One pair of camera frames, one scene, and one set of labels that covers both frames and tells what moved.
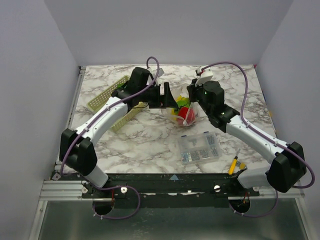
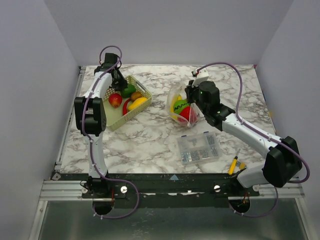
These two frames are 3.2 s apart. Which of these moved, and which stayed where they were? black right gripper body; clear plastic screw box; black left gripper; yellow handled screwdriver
Moved: black left gripper
Stayed: clear plastic screw box; black right gripper body; yellow handled screwdriver
